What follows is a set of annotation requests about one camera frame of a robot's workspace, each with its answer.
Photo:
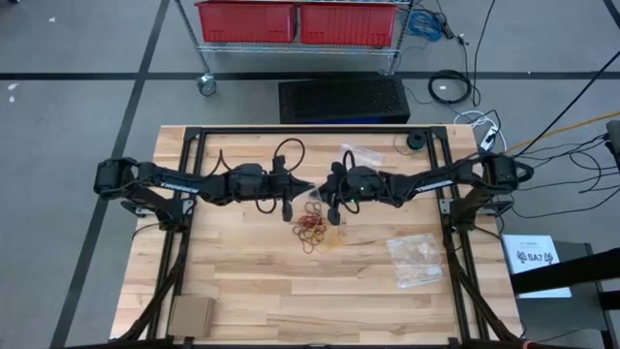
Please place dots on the black beam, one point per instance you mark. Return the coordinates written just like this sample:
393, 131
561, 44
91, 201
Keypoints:
562, 274

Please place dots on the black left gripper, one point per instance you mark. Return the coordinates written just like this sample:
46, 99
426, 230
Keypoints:
278, 186

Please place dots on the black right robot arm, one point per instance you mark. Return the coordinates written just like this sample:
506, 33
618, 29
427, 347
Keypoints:
431, 184

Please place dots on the black aluminium table frame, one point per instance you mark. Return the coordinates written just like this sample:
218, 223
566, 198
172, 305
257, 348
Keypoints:
315, 130

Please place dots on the brown cardboard piece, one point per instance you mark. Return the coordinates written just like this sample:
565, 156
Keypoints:
191, 317

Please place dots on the grey side table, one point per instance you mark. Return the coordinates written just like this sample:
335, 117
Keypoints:
571, 320

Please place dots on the grey rounded object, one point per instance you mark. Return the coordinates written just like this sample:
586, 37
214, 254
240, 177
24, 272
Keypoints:
614, 143

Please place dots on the white SA7 booklet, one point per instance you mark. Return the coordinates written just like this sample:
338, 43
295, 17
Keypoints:
535, 266

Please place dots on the red plastic storage bin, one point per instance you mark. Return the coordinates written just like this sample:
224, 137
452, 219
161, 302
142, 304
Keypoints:
247, 22
349, 24

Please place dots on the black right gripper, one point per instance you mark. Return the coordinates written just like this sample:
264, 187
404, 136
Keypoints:
340, 191

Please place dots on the white power strip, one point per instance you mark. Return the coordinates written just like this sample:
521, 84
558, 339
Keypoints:
489, 138

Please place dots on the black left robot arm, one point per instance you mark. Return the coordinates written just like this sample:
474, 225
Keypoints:
179, 181

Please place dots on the yellow rubber band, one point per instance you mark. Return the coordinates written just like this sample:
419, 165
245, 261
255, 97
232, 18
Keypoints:
322, 236
331, 244
334, 238

